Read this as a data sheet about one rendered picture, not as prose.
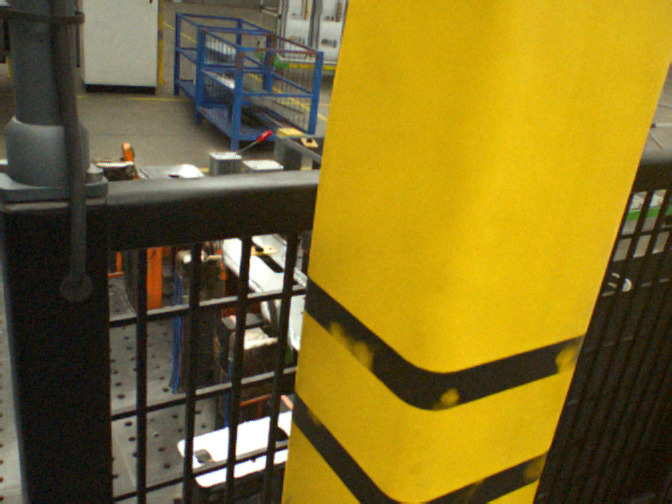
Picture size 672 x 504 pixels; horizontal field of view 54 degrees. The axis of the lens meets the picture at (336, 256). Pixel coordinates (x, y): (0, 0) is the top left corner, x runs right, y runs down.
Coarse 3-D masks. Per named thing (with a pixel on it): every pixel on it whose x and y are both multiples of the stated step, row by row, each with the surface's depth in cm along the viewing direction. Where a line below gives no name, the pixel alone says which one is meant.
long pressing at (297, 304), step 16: (144, 176) 200; (160, 176) 201; (192, 176) 205; (256, 240) 164; (272, 240) 166; (256, 256) 156; (272, 256) 157; (256, 272) 148; (272, 272) 149; (256, 288) 141; (272, 288) 142
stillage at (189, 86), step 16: (176, 16) 762; (192, 16) 771; (208, 16) 778; (176, 32) 769; (192, 32) 701; (272, 32) 699; (176, 48) 772; (192, 48) 786; (208, 48) 757; (224, 48) 741; (176, 64) 784; (208, 64) 687; (224, 64) 747; (176, 80) 785; (192, 80) 801; (208, 80) 730; (192, 96) 713
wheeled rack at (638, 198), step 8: (664, 104) 537; (640, 192) 529; (656, 192) 542; (664, 192) 545; (632, 200) 487; (640, 200) 504; (656, 200) 501; (632, 208) 488; (640, 208) 494; (656, 208) 500; (632, 216) 487; (648, 216) 498; (656, 216) 503; (664, 224) 545
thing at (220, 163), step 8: (216, 152) 210; (224, 152) 211; (232, 152) 212; (216, 160) 205; (224, 160) 206; (232, 160) 207; (240, 160) 209; (216, 168) 206; (224, 168) 207; (232, 168) 208; (240, 168) 210
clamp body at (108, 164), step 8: (96, 160) 188; (104, 160) 189; (112, 160) 190; (120, 160) 191; (104, 168) 187; (112, 168) 188; (120, 168) 189; (128, 168) 190; (104, 176) 187; (112, 176) 189; (120, 176) 190; (128, 176) 191; (112, 256) 198; (120, 256) 200; (112, 264) 200; (120, 264) 201; (112, 272) 200; (120, 272) 202
